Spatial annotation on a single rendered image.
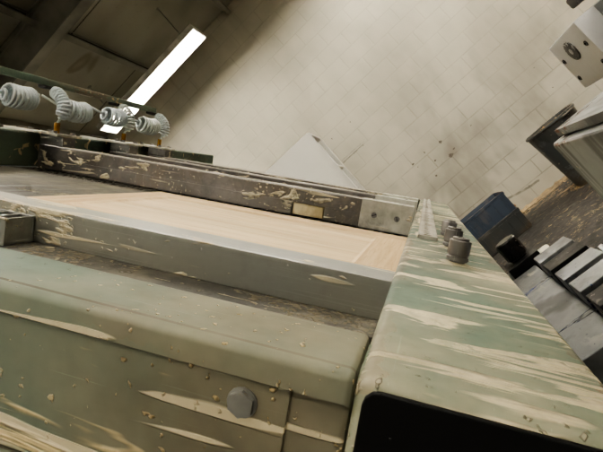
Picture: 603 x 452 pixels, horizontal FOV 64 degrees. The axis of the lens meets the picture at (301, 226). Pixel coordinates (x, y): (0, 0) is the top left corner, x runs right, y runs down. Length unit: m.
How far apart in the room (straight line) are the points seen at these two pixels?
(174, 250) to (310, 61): 5.83
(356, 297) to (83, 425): 0.27
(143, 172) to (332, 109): 4.85
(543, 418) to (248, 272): 0.33
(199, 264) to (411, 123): 5.55
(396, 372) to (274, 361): 0.05
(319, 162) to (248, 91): 2.11
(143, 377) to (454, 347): 0.16
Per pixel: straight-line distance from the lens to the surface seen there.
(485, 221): 4.95
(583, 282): 0.61
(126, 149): 1.82
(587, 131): 0.27
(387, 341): 0.26
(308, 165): 4.66
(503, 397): 0.23
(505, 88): 6.12
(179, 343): 0.24
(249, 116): 6.38
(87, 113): 1.64
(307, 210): 1.21
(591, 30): 0.83
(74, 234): 0.59
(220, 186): 1.29
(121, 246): 0.55
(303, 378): 0.22
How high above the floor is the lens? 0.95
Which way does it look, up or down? 6 degrees up
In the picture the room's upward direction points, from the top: 40 degrees counter-clockwise
